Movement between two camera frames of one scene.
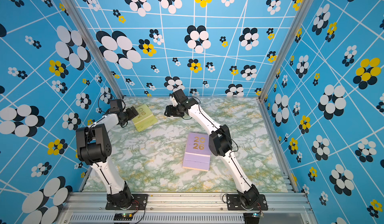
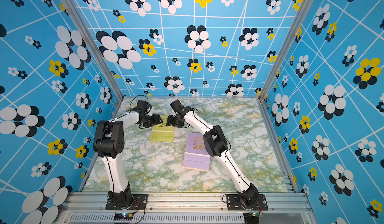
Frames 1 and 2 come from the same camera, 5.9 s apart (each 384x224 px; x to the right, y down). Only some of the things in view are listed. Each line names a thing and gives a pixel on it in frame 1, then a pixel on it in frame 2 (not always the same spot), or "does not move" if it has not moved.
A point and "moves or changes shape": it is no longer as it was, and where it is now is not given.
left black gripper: x=131 y=115 → x=156 y=120
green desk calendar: x=145 y=118 moves or changes shape
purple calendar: x=198 y=153 does not move
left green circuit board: x=123 y=216 does not move
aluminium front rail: x=290 y=207 does not move
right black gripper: x=170 y=111 → x=169 y=122
